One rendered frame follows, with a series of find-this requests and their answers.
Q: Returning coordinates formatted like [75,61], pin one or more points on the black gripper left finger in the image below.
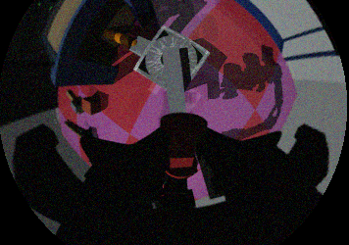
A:
[145,158]

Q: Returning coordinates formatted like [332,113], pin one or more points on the black-headed mallet with wooden handle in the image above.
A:
[78,132]

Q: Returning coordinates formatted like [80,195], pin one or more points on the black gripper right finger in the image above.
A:
[222,158]

